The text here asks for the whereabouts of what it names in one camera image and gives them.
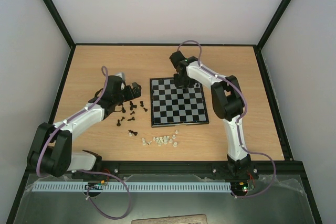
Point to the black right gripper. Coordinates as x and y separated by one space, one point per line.
182 81

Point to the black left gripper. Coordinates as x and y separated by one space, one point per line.
137 92

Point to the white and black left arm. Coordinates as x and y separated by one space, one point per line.
51 150

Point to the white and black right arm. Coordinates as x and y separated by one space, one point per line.
227 102

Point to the white chess pieces cluster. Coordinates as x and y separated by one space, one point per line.
164 140

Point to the small circuit board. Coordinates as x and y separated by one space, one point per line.
246 186

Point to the black and grey chessboard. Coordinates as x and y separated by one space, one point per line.
172 106

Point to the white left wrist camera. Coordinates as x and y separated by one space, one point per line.
120 76

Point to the light blue cable duct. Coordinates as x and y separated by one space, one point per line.
134 187

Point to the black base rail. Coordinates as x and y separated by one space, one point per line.
211 169

